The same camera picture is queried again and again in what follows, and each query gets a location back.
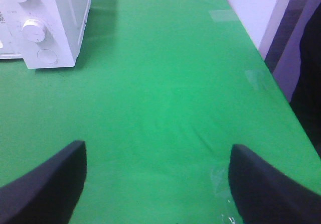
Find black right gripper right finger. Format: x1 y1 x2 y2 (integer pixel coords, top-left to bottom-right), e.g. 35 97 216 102
228 144 320 223

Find lower white timer knob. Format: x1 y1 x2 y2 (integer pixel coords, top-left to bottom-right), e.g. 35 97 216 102
22 19 47 43

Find clear tape front patch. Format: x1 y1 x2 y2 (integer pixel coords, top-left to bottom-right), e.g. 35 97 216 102
210 166 240 223

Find clear tape patch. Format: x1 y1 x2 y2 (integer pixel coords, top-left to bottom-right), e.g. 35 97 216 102
210 166 240 223
245 70 269 90
209 10 239 22

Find clear tape right patch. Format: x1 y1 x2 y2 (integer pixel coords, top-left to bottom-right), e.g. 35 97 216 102
245 70 269 90

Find clear tape far patch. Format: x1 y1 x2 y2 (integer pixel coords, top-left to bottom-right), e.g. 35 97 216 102
209 10 239 22

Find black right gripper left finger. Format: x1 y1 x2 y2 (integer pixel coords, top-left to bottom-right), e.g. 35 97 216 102
1 140 87 223

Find white microwave oven body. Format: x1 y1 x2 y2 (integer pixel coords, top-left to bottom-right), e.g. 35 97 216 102
1 0 91 69

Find round door release button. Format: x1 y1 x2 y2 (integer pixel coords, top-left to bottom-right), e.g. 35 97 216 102
37 49 58 64

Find green table cloth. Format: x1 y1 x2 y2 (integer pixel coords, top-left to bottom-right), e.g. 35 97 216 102
1 0 320 223

